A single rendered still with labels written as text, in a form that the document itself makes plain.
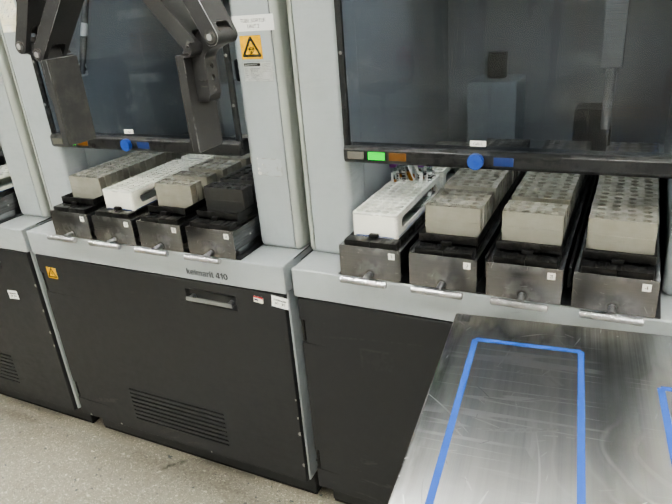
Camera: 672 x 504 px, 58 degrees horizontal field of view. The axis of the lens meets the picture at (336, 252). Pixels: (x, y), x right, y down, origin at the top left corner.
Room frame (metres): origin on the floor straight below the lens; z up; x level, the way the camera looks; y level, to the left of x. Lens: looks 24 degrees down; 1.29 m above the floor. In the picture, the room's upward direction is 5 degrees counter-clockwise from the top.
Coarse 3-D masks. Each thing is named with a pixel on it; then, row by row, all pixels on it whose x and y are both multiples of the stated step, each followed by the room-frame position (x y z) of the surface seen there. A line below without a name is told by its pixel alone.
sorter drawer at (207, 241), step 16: (192, 224) 1.34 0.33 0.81; (208, 224) 1.31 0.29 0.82; (224, 224) 1.30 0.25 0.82; (240, 224) 1.33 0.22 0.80; (256, 224) 1.36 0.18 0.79; (192, 240) 1.33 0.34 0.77; (208, 240) 1.31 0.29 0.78; (224, 240) 1.29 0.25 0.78; (240, 240) 1.30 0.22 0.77; (192, 256) 1.28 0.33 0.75; (208, 256) 1.29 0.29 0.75; (224, 256) 1.29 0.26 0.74
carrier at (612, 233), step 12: (600, 216) 1.01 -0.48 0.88; (612, 216) 1.00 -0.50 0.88; (588, 228) 1.00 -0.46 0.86; (600, 228) 0.99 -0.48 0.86; (612, 228) 0.98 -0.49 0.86; (624, 228) 0.97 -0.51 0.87; (636, 228) 0.97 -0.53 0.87; (648, 228) 0.96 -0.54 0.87; (588, 240) 1.00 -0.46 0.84; (600, 240) 0.99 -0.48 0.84; (612, 240) 0.98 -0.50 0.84; (624, 240) 0.97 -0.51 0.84; (636, 240) 0.96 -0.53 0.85; (648, 240) 0.96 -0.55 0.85; (636, 252) 0.96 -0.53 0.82; (648, 252) 0.95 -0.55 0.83
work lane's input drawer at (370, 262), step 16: (416, 224) 1.21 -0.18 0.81; (352, 240) 1.14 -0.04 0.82; (368, 240) 1.14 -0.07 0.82; (384, 240) 1.13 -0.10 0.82; (400, 240) 1.12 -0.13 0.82; (352, 256) 1.14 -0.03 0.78; (368, 256) 1.12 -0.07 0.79; (384, 256) 1.11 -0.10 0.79; (400, 256) 1.09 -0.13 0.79; (352, 272) 1.14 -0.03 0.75; (368, 272) 1.12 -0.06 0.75; (384, 272) 1.11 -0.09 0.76; (400, 272) 1.09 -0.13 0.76; (384, 288) 1.06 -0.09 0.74
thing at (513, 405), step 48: (480, 336) 0.74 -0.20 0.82; (528, 336) 0.73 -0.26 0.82; (576, 336) 0.72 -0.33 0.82; (624, 336) 0.71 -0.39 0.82; (432, 384) 0.64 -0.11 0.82; (480, 384) 0.63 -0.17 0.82; (528, 384) 0.62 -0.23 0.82; (576, 384) 0.61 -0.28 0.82; (624, 384) 0.60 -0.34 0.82; (432, 432) 0.55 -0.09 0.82; (480, 432) 0.54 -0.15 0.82; (528, 432) 0.53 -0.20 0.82; (576, 432) 0.53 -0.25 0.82; (624, 432) 0.52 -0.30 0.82; (432, 480) 0.48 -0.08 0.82; (480, 480) 0.47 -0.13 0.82; (528, 480) 0.46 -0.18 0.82; (576, 480) 0.46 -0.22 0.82; (624, 480) 0.45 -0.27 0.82
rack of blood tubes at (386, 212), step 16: (384, 192) 1.29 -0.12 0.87; (400, 192) 1.29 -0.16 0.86; (416, 192) 1.28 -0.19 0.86; (368, 208) 1.19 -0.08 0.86; (384, 208) 1.19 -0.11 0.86; (400, 208) 1.18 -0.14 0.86; (416, 208) 1.31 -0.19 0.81; (368, 224) 1.16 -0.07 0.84; (384, 224) 1.14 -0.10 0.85; (400, 224) 1.15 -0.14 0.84
